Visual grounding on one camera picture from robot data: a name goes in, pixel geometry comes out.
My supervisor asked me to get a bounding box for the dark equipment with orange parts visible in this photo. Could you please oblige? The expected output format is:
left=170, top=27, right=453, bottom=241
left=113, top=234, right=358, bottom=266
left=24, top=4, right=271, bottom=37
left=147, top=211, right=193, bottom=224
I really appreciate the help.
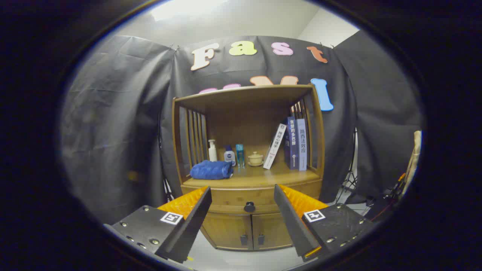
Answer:
left=365, top=173, right=407, bottom=222

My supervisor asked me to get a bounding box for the wooden cabinet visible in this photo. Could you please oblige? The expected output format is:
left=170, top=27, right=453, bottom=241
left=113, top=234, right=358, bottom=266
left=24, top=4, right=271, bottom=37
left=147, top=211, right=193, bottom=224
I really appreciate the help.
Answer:
left=172, top=84, right=325, bottom=251

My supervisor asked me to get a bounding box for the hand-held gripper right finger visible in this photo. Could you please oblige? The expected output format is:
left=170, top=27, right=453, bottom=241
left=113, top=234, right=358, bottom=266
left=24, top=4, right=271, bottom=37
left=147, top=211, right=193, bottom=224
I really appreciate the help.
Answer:
left=274, top=184, right=377, bottom=262

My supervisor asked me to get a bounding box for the dark blue book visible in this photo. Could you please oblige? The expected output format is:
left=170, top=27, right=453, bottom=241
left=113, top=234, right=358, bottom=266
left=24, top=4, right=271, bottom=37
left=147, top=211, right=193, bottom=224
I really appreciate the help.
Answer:
left=283, top=116, right=301, bottom=170

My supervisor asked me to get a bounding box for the black light stand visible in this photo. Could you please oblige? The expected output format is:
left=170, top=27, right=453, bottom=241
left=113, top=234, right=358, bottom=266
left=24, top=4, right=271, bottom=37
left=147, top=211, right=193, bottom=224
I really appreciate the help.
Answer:
left=335, top=128, right=358, bottom=204

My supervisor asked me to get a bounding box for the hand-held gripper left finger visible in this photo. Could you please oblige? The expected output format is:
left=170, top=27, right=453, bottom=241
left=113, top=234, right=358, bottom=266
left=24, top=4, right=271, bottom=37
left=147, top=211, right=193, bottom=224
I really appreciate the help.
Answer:
left=104, top=186, right=212, bottom=264

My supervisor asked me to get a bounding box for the beige fabric object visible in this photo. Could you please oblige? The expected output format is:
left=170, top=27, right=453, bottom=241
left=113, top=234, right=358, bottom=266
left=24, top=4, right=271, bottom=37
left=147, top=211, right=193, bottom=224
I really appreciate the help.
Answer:
left=405, top=130, right=422, bottom=189

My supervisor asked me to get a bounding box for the folded blue towel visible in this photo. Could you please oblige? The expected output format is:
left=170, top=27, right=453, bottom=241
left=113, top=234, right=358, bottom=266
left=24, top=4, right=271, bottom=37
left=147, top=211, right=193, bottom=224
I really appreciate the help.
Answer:
left=190, top=160, right=234, bottom=180

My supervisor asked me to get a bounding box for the white book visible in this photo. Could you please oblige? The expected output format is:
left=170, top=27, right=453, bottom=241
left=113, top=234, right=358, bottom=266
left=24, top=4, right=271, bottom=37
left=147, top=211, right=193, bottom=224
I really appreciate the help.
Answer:
left=263, top=123, right=287, bottom=170

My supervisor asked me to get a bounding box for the beige lidded teacup with saucer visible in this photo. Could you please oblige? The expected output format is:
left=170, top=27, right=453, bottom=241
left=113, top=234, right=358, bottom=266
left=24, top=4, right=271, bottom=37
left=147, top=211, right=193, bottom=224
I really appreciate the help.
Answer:
left=247, top=151, right=264, bottom=167

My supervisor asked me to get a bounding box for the lavender book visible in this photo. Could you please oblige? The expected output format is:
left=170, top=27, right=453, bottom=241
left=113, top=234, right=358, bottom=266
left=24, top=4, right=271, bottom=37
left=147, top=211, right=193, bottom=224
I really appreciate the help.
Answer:
left=296, top=119, right=308, bottom=172

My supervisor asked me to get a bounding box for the wooden cabinet door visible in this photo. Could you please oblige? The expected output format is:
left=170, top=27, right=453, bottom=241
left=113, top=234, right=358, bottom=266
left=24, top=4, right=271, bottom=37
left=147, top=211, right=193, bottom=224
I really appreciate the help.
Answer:
left=201, top=213, right=253, bottom=251
left=252, top=213, right=298, bottom=251

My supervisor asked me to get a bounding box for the black backdrop cloth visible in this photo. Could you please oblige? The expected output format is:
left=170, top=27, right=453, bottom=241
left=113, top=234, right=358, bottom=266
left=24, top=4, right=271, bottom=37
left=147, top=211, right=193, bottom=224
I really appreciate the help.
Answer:
left=60, top=30, right=422, bottom=226

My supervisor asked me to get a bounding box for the wooden countertop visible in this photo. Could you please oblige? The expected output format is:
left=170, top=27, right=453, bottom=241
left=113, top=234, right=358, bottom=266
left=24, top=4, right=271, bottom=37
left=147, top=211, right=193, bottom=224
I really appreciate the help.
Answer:
left=182, top=160, right=320, bottom=189

